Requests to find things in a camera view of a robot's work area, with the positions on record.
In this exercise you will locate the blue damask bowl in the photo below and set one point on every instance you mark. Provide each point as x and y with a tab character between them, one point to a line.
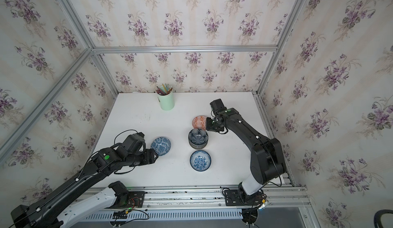
161	145

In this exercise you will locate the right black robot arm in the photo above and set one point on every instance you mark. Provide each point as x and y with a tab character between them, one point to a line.
267	160

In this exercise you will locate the orange diamond pattern bowl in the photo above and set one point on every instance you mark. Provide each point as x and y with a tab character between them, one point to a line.
199	122

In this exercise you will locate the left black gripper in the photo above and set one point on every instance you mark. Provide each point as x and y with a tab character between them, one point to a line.
149	159

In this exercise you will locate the green triangle pattern bowl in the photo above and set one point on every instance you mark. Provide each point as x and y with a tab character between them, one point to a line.
192	144

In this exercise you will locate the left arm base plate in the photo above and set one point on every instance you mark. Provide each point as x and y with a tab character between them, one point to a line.
134	199

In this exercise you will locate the blue floral bowl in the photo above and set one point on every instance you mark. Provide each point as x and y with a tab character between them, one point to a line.
200	160

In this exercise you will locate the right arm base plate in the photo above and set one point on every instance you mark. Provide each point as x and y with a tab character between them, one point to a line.
236	198

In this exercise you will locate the aluminium front rail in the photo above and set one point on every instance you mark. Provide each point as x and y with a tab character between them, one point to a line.
212	197

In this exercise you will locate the mint green utensil cup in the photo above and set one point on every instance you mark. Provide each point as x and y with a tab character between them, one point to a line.
167	102

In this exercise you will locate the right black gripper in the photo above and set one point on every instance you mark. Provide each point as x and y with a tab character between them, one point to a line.
209	127

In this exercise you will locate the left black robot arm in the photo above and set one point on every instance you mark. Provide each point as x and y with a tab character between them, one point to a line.
50	211

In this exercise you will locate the dark navy patterned bowl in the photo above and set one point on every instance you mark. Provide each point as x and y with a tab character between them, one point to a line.
198	136

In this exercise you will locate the colourful sticks in cup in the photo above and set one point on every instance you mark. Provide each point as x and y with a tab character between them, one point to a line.
164	89

